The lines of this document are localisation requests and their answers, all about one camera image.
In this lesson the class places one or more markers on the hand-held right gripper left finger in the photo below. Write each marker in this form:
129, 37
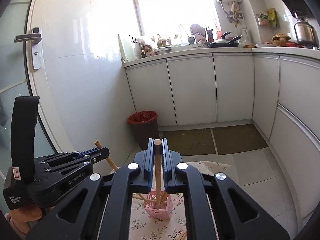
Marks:
149, 166

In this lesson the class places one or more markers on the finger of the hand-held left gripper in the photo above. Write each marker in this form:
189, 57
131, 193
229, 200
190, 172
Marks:
82, 154
72, 167

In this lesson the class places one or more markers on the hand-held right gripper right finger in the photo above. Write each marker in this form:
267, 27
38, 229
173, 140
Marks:
165, 166

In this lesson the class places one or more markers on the light wooden chopstick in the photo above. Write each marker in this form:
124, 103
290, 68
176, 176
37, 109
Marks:
141, 197
110, 161
158, 198
164, 197

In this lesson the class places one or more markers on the pink perforated utensil holder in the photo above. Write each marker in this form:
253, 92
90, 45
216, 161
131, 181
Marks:
157, 213

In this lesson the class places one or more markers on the pile of wooden chopsticks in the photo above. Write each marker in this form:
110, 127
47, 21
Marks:
182, 237

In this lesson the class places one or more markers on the person's left hand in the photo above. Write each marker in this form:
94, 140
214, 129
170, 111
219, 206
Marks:
25, 213

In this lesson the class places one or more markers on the brown floor mat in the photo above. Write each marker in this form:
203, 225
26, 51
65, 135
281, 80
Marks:
240, 140
190, 142

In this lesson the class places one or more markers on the brown trash bin red bag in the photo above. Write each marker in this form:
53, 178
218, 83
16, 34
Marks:
145, 132

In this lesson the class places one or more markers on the floral tablecloth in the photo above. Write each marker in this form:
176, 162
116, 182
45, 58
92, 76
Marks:
150, 228

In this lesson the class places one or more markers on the white hinged-door base cabinet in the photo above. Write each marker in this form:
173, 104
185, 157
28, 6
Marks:
195, 90

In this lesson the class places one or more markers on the white cutting board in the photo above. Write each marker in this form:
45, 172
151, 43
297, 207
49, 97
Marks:
126, 48

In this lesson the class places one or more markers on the metal basin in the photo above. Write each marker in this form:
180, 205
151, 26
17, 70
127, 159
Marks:
163, 50

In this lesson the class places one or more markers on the black frying pan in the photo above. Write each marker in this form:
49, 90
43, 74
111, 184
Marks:
223, 43

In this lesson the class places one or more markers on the dark knife block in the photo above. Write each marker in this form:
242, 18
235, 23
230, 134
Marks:
209, 33

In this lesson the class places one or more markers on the white drawer base cabinet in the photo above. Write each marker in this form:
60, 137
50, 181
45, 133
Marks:
292, 105

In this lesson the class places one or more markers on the red bottle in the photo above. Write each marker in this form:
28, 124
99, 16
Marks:
217, 32

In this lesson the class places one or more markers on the white jug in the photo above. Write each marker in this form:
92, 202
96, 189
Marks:
246, 37

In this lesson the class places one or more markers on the white plate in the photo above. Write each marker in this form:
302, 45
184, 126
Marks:
262, 45

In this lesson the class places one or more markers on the kitchen window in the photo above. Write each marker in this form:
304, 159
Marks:
175, 7

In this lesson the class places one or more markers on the woven basket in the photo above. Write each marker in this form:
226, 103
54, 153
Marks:
281, 38

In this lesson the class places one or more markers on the yellow bag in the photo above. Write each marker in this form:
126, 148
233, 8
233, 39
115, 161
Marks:
272, 18

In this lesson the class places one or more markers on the steel kettle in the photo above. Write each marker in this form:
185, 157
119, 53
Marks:
305, 31

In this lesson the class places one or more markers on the wall spice rack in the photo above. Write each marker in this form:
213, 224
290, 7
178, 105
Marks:
262, 20

